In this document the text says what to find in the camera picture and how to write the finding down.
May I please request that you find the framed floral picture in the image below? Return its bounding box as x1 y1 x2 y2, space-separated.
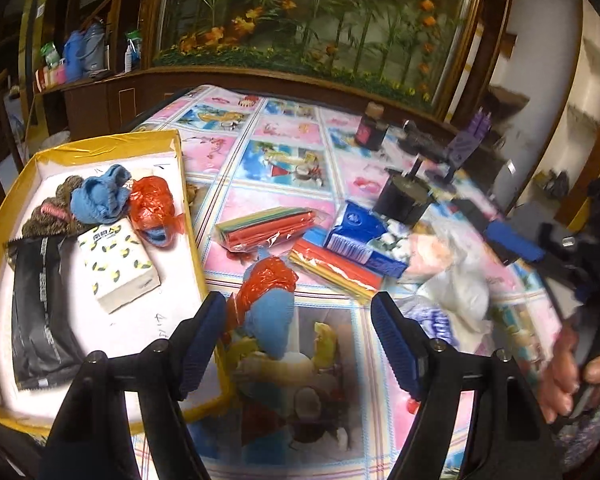
140 0 511 116

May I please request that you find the white cloth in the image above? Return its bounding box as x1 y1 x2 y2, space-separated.
415 220 496 356

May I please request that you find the coloured straws pack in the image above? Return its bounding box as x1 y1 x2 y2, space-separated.
287 237 383 306

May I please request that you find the blue towel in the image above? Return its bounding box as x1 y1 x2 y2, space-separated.
70 165 132 226

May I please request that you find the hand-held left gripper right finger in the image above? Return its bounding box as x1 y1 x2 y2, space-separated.
370 291 563 480

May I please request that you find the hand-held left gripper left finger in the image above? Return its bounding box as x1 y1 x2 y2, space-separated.
40 290 228 480

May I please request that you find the red plastic bag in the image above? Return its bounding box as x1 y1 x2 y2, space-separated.
227 256 301 361
129 176 186 250

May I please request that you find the blue white plastic bag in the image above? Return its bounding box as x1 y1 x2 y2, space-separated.
395 295 461 341

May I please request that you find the wooden sideboard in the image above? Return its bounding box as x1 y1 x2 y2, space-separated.
30 67 191 141

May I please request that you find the lemon print tissue pack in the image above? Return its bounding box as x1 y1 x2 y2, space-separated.
76 217 162 315

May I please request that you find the pink tissue pack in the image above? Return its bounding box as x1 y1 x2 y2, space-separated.
407 232 463 281

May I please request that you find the person's right hand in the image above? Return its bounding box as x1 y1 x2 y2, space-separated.
537 327 600 423

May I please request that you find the black foil packet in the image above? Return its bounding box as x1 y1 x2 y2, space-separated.
5 235 88 392

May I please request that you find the yellow cardboard box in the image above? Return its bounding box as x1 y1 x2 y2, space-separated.
0 129 233 436

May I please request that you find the pink container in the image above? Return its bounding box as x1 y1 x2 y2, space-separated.
34 62 68 92

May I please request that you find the green packet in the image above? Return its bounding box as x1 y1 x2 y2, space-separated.
39 42 63 71

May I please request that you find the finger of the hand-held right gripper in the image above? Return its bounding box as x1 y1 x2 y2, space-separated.
482 220 548 266

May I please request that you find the dark bottle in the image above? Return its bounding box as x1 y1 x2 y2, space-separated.
355 102 388 152

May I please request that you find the grey blue thermos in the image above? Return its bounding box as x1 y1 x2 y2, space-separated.
82 20 108 73

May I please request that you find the purple black clamp tool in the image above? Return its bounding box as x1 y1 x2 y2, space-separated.
430 130 481 191

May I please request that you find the brown knit cloth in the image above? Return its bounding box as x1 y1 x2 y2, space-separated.
21 175 88 241

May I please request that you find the black device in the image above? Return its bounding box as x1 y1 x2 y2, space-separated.
400 119 461 158

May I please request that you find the printed tablecloth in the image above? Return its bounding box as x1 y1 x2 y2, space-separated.
125 85 581 480

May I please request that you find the blue white tissue packet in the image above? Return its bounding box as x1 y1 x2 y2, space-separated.
324 201 416 281

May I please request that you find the black cup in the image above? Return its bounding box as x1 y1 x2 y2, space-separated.
372 157 438 226

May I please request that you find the white spray bottle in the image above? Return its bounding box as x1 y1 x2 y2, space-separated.
122 30 143 73

